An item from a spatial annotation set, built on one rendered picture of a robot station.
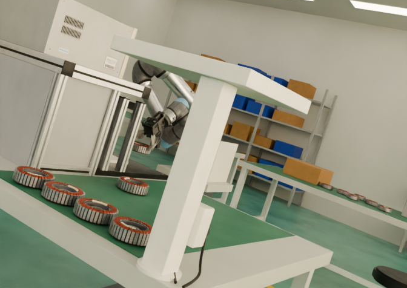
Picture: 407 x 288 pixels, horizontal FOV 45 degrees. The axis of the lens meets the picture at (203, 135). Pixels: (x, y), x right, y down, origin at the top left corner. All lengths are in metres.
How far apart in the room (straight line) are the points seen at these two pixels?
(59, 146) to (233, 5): 8.50
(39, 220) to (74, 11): 0.78
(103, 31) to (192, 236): 1.01
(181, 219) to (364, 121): 7.56
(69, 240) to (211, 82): 0.49
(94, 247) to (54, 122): 0.61
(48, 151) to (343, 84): 7.38
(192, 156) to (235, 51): 8.68
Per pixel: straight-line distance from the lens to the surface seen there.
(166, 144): 2.46
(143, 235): 1.17
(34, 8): 1.79
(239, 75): 0.94
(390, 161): 8.32
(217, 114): 0.98
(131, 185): 1.69
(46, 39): 1.70
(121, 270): 1.08
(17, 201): 1.32
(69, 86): 1.63
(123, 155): 1.91
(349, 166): 8.45
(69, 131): 1.68
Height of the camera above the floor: 1.11
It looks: 3 degrees down
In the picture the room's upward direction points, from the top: 18 degrees clockwise
